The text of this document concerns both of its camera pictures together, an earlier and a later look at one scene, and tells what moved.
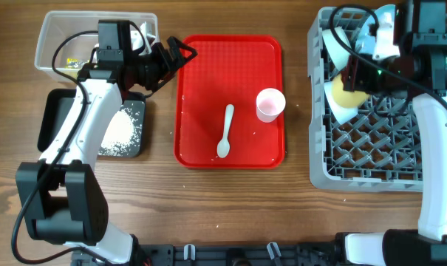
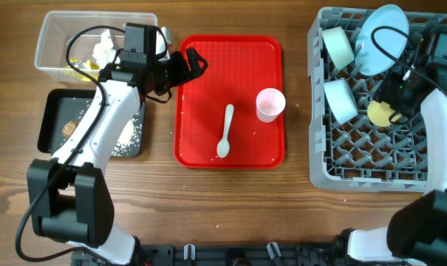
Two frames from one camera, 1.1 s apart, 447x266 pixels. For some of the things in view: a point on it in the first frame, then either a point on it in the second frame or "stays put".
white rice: (122, 134) stays put
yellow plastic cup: (346, 98) to (379, 113)
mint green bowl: (338, 53) stays put
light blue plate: (383, 47) stays put
